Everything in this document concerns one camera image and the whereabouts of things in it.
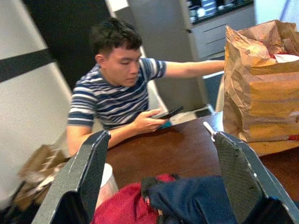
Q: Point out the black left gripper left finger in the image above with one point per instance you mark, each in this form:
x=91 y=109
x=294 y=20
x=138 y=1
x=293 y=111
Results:
x=77 y=177

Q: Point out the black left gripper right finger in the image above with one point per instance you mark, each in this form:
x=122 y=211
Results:
x=240 y=177

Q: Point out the navy blue garment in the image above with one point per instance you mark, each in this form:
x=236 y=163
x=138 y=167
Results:
x=191 y=200

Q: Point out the black smartphone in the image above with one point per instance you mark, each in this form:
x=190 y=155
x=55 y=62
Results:
x=170 y=113

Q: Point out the man's right hand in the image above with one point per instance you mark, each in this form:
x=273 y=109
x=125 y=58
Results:
x=147 y=121

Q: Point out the white paper cup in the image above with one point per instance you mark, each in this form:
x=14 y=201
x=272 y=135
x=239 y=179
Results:
x=108 y=182

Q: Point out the crumpled brown paper bag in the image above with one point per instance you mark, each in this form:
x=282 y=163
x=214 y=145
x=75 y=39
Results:
x=39 y=163

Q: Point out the red fleece cloth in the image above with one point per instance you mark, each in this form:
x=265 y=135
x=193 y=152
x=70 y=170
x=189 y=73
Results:
x=123 y=205

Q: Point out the man in striped shirt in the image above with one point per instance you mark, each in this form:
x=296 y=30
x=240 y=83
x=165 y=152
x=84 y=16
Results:
x=109 y=98

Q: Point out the large brown paper bag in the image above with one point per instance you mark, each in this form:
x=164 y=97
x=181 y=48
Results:
x=264 y=93

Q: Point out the teal card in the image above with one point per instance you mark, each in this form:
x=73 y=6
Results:
x=167 y=124

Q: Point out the white chair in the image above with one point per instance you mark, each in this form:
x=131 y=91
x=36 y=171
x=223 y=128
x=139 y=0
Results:
x=155 y=98

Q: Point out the grey kitchen cabinet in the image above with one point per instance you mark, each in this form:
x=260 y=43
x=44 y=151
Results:
x=210 y=39

